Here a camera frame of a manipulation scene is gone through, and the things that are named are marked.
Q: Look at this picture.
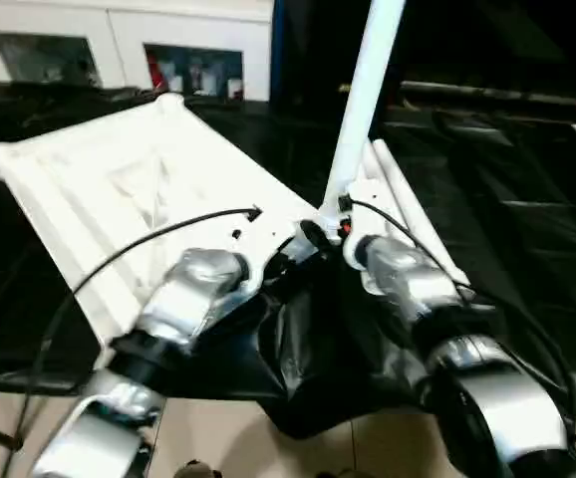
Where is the black work mat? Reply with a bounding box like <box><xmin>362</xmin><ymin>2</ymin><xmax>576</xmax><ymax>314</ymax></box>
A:
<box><xmin>0</xmin><ymin>80</ymin><xmax>576</xmax><ymax>444</ymax></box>

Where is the black metal rail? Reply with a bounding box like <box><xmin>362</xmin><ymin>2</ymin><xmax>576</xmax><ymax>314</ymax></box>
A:
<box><xmin>396</xmin><ymin>80</ymin><xmax>576</xmax><ymax>111</ymax></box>

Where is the white table top frame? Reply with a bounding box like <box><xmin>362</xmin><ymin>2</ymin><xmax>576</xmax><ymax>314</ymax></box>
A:
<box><xmin>0</xmin><ymin>93</ymin><xmax>335</xmax><ymax>346</ymax></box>

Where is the white glass-door cabinet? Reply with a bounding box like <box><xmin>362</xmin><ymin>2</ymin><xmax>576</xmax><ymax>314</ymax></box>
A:
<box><xmin>0</xmin><ymin>0</ymin><xmax>275</xmax><ymax>103</ymax></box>

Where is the white plastic table leg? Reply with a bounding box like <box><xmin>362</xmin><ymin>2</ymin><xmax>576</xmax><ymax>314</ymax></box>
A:
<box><xmin>376</xmin><ymin>141</ymin><xmax>470</xmax><ymax>292</ymax></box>
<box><xmin>366</xmin><ymin>139</ymin><xmax>414</xmax><ymax>240</ymax></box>
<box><xmin>318</xmin><ymin>0</ymin><xmax>407</xmax><ymax>226</ymax></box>

